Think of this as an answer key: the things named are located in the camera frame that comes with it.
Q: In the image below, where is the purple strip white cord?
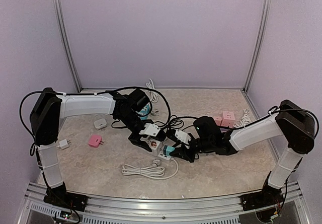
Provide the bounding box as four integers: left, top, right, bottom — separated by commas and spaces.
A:
233, 108, 253, 129

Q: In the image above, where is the white cube socket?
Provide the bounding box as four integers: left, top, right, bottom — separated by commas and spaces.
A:
147, 138, 163, 156

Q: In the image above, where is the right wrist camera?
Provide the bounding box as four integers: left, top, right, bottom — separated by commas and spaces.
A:
166, 129, 192, 146

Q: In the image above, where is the pink cube socket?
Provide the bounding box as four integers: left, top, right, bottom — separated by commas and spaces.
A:
221, 111, 235, 128

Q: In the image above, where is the beige pink charger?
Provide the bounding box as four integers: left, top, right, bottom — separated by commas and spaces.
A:
214, 116, 222, 126

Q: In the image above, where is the teal power strip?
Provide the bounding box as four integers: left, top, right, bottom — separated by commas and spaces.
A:
137, 103, 151, 120

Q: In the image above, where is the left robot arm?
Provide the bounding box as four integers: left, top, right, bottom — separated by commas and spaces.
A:
23, 87, 166, 206

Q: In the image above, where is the teal strip white cord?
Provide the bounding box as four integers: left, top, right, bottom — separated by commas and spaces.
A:
145, 79, 160, 116

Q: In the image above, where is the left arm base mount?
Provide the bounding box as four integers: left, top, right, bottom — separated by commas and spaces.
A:
44, 192, 88, 212

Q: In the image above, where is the left aluminium post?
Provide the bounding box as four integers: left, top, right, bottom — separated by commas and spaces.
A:
53, 0, 82, 92

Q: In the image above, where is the aluminium front rail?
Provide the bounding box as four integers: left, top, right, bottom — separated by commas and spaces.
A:
19, 181, 306, 224

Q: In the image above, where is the small white charger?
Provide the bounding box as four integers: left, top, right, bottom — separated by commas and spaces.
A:
57, 139, 69, 150

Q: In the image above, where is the aluminium post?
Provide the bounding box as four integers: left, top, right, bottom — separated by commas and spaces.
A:
53, 0, 82, 92
243, 0, 271, 94

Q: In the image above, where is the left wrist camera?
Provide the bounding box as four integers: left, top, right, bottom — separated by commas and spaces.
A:
139, 123, 167, 141

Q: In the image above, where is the pink square adapter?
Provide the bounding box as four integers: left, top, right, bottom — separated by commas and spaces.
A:
88, 135, 103, 148

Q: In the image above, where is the white power strip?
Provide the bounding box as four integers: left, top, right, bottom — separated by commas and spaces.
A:
142, 137, 172, 161

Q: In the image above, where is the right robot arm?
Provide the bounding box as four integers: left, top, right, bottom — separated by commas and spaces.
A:
167, 100, 319, 206

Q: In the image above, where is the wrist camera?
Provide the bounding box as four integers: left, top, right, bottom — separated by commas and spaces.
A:
139, 123, 167, 141
166, 129, 192, 146

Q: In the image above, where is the right aluminium post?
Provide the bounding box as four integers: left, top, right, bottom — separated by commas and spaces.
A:
243, 0, 271, 94

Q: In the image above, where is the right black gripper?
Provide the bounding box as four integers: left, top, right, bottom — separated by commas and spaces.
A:
169, 137, 213, 163

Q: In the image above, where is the teal charger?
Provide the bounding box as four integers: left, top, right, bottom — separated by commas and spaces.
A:
162, 145, 176, 156

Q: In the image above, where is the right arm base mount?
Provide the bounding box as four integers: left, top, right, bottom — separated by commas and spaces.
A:
240, 186, 284, 211

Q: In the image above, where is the white square adapter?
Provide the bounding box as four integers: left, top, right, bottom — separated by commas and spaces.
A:
94, 118, 107, 130

